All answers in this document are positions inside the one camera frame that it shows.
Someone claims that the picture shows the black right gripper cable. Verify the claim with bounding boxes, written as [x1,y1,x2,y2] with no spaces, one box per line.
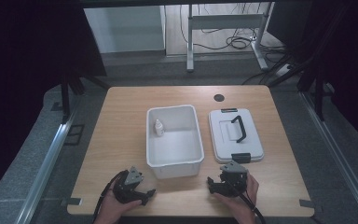
[227,180,267,224]

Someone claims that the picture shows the white cabinet panel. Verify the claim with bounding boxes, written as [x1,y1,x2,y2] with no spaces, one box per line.
[83,5,167,54]

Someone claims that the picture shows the white plastic storage box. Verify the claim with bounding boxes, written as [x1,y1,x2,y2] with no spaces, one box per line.
[145,104,205,180]

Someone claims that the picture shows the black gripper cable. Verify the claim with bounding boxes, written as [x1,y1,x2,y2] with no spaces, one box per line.
[227,180,267,224]
[92,169,129,224]

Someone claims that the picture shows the grey table bracket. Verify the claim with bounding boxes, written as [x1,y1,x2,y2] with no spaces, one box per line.
[60,197,84,207]

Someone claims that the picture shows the person's right hand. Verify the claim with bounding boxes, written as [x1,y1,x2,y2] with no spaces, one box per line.
[213,173,260,224]

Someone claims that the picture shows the small white dropper bottle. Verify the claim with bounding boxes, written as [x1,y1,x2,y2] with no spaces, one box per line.
[154,119,165,137]

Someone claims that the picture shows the black tripod stand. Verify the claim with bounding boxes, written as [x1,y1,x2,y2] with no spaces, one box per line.
[49,72,110,125]
[267,6,349,122]

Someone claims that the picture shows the black floor cables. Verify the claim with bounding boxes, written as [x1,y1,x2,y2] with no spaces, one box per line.
[178,3,293,86]

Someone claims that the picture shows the grey metal desk frame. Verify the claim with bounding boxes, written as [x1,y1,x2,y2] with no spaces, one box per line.
[186,2,276,74]

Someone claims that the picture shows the white lid with black handle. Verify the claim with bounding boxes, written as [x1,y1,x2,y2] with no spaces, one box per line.
[208,107,265,164]

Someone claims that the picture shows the person's left hand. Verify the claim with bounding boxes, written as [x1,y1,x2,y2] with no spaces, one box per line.
[93,189,143,224]

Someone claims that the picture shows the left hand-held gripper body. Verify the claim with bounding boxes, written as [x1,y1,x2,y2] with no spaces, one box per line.
[112,165,145,205]

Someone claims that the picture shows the aluminium floor rail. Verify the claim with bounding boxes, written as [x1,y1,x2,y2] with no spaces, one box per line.
[298,91,358,224]
[14,92,83,224]

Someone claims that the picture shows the dark curtain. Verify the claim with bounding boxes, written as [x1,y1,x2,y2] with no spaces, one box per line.
[0,0,108,206]
[266,0,358,153]

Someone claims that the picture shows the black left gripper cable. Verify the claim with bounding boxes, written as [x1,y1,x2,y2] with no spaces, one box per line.
[92,169,129,224]

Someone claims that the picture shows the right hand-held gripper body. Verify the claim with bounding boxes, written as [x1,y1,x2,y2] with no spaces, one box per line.
[217,160,249,198]

